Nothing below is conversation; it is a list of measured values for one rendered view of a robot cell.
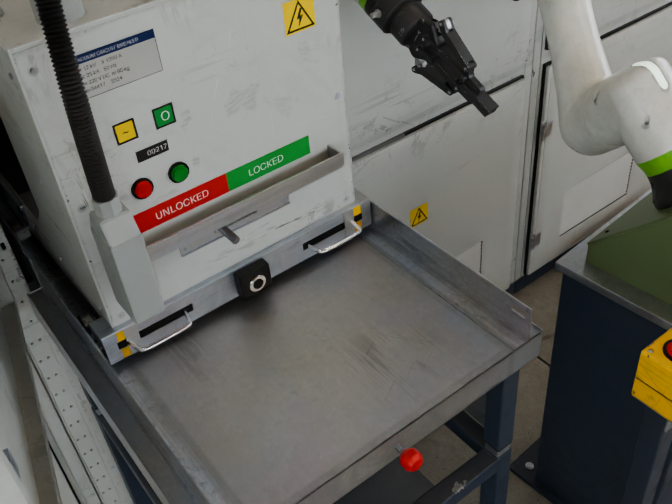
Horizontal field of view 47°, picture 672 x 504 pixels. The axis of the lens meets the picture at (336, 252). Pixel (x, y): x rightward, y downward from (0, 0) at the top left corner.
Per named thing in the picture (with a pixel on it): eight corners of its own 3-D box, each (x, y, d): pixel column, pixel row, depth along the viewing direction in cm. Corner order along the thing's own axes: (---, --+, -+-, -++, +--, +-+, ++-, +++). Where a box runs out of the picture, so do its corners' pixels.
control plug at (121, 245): (167, 311, 112) (137, 214, 101) (137, 327, 110) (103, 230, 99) (143, 284, 117) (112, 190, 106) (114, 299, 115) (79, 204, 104)
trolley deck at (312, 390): (540, 354, 128) (543, 329, 124) (218, 586, 102) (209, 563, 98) (304, 185, 172) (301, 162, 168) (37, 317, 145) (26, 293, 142)
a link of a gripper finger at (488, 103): (471, 80, 136) (472, 77, 136) (497, 108, 135) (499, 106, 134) (460, 85, 135) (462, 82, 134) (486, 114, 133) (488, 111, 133)
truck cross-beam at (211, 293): (371, 223, 147) (370, 198, 143) (111, 366, 124) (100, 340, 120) (355, 212, 150) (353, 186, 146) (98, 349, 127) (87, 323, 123)
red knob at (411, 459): (426, 466, 112) (425, 452, 110) (409, 478, 111) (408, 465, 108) (405, 446, 115) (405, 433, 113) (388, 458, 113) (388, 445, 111)
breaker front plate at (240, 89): (358, 210, 143) (336, -53, 113) (119, 337, 122) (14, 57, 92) (353, 207, 144) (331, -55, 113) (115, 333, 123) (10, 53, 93)
